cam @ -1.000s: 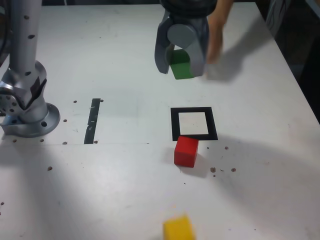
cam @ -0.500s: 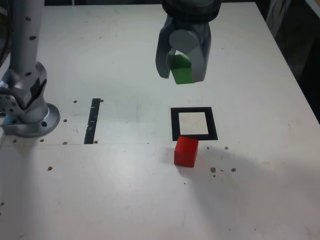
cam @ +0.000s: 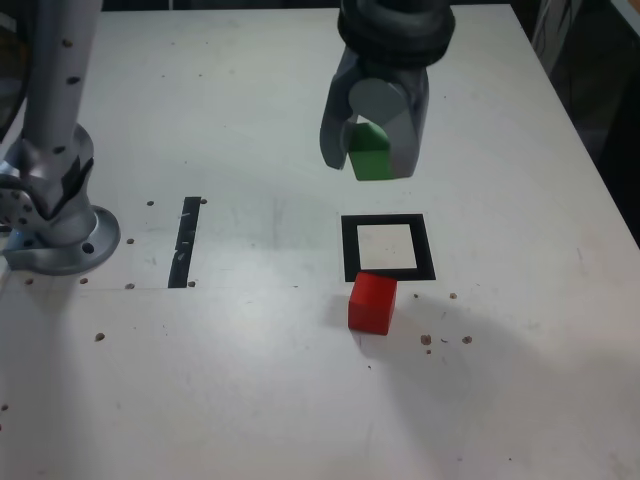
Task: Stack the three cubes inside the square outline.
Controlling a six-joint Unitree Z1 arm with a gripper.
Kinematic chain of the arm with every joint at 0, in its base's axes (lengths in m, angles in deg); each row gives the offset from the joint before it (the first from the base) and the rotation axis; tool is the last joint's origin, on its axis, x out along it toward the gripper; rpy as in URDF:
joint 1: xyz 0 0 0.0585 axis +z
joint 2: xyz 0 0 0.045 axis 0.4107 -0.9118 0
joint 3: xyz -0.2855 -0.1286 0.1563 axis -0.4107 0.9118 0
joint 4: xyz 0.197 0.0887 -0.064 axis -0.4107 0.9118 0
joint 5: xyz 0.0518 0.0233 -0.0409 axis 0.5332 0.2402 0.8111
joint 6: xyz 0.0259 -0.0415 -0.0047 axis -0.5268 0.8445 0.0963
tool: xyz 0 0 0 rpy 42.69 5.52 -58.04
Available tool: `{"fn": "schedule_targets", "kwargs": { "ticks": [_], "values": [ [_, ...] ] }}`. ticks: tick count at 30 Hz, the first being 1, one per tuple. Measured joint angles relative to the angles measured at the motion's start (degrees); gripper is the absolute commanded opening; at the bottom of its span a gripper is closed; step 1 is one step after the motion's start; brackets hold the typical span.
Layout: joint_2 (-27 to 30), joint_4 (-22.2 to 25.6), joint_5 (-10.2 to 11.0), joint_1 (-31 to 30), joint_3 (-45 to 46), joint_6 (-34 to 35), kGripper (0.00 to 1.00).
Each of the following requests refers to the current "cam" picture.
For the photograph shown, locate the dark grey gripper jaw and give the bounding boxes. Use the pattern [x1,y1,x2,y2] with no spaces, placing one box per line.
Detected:
[319,73,357,172]

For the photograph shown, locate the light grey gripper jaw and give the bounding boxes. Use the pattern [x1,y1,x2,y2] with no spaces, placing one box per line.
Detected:
[347,76,431,180]

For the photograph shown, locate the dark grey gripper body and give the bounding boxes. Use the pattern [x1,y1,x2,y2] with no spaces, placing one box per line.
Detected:
[336,48,431,105]

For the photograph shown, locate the green cube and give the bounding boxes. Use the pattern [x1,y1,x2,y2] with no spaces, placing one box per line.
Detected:
[348,122,394,182]

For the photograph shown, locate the red cube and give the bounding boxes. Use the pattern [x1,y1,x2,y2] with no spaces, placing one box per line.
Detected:
[347,272,399,335]

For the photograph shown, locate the black tape square outline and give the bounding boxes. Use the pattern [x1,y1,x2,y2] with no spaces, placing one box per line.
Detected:
[340,213,437,284]

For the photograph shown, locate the black tape strip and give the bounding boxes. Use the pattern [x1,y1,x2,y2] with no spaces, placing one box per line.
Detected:
[167,196,202,290]

